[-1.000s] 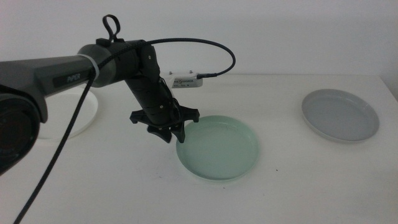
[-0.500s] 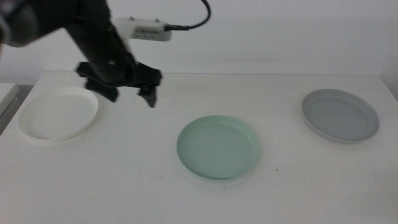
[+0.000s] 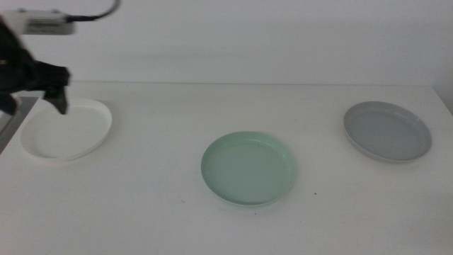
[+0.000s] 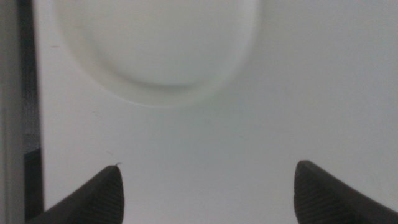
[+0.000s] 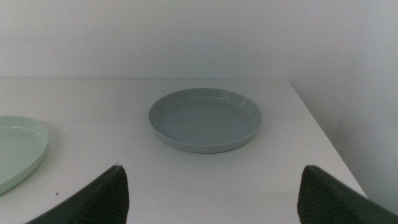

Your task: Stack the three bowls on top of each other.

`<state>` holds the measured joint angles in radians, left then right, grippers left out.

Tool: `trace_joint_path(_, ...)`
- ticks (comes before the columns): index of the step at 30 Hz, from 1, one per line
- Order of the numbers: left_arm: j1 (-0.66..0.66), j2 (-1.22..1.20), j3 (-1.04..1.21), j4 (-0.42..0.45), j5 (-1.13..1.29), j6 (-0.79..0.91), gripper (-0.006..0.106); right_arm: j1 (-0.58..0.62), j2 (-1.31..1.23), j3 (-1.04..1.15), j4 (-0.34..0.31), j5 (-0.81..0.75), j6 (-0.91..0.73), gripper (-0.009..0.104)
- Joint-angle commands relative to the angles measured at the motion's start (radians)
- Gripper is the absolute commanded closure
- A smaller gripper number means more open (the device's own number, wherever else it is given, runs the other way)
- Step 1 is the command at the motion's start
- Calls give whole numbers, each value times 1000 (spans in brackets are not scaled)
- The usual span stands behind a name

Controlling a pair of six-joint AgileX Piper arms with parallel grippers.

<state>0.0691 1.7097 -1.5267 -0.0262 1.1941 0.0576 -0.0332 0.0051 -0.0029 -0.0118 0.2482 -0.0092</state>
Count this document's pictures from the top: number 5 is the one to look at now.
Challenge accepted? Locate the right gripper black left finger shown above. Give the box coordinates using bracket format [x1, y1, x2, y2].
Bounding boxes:
[26, 165, 130, 224]

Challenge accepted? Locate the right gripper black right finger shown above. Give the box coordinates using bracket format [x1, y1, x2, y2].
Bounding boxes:
[297, 165, 398, 224]

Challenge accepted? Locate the mint green shallow bowl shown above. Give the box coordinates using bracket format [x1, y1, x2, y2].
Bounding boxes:
[0, 115, 50, 196]

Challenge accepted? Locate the grey shallow bowl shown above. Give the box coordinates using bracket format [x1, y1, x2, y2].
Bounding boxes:
[148, 87, 262, 154]

